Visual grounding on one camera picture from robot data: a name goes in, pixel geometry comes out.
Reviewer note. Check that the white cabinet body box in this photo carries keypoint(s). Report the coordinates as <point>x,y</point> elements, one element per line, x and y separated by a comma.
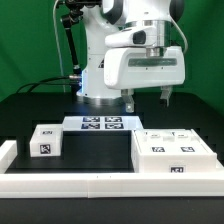
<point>165,162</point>

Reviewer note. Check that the white marker base plate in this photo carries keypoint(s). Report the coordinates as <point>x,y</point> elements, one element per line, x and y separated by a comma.
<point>101,123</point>

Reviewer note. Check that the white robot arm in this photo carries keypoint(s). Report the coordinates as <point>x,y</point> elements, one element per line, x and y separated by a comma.
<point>109,18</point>

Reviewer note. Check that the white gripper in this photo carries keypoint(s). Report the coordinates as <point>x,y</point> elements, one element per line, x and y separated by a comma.
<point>140,57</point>

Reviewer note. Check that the white U-shaped fence frame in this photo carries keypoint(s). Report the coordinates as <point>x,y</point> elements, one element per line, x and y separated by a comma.
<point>69,185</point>

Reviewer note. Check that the white cabinet top block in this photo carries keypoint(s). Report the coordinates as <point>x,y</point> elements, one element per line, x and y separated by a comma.
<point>46,140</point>

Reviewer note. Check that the white cabinet door panel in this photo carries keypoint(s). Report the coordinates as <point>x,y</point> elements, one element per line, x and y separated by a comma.
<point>186,141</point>

